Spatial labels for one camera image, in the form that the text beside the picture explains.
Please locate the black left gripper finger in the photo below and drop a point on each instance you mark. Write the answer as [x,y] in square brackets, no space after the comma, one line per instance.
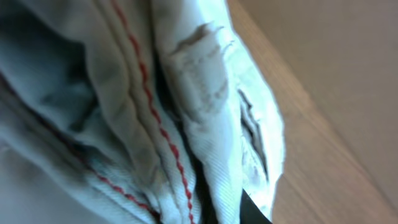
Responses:
[250,213]

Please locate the beige khaki shorts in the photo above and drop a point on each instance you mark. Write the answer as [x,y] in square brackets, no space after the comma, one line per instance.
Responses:
[122,111]

